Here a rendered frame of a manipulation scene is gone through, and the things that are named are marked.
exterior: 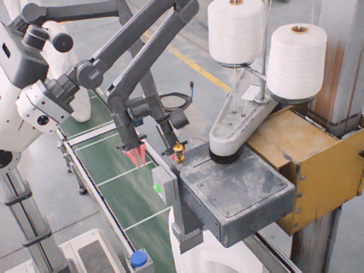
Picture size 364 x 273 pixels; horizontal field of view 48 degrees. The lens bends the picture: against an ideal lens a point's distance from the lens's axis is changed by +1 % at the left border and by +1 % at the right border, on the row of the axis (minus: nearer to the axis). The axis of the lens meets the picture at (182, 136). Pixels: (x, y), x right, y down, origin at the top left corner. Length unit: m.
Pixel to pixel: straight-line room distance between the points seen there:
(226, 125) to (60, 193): 2.19
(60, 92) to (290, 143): 0.71
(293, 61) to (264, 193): 0.34
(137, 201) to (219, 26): 1.46
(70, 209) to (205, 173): 2.01
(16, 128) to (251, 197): 0.83
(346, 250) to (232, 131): 1.70
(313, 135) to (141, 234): 1.26
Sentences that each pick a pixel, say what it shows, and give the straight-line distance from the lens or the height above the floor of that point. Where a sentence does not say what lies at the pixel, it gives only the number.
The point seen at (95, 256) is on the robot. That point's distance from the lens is 2.40.
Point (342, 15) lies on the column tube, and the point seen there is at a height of 1.68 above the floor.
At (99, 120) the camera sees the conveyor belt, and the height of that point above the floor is 0.38.
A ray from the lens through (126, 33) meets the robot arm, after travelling 1.31.
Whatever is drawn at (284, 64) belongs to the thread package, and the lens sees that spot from 1.04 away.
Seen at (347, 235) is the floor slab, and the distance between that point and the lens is 2.80.
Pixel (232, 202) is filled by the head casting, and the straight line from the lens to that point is 1.07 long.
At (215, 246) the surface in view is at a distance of 1.58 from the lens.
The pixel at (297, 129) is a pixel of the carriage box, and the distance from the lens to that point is 1.31.
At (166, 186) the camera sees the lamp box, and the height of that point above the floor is 1.31.
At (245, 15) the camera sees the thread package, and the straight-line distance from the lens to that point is 1.19.
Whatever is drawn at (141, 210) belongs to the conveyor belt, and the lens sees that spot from 2.38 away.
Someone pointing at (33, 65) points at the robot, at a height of 1.53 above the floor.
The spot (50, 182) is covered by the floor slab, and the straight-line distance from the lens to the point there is 3.33.
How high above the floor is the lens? 2.12
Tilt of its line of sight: 38 degrees down
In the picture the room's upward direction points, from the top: 6 degrees counter-clockwise
